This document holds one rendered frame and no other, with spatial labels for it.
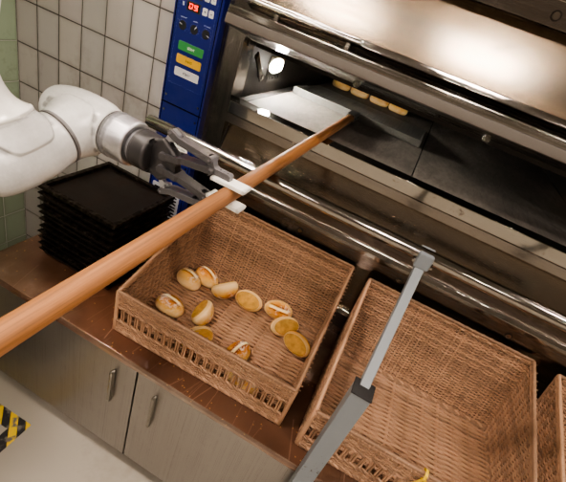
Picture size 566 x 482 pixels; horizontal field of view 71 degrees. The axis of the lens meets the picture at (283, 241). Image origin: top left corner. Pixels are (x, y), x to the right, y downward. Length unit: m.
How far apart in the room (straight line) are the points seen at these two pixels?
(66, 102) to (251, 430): 0.86
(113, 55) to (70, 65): 0.21
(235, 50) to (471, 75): 0.66
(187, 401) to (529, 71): 1.18
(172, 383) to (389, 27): 1.08
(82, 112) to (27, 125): 0.11
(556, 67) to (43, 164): 1.10
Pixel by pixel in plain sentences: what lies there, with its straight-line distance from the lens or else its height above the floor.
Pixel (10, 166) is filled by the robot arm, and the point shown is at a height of 1.17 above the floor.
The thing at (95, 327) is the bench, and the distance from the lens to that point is 1.27.
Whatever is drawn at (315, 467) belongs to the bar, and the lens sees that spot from 1.01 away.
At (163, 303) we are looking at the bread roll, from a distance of 1.28.
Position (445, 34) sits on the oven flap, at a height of 1.55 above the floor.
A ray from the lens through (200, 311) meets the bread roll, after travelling 1.25.
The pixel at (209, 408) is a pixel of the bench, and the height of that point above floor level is 0.58.
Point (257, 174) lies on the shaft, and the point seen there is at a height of 1.21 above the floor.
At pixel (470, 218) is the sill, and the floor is 1.16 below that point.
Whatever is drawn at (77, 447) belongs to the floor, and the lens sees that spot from 1.73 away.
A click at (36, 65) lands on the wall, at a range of 1.88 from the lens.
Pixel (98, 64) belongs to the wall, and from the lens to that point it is 1.64.
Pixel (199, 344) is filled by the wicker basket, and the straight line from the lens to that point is 1.09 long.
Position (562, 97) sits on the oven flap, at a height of 1.51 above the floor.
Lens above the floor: 1.53
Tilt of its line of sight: 32 degrees down
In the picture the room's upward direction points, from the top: 21 degrees clockwise
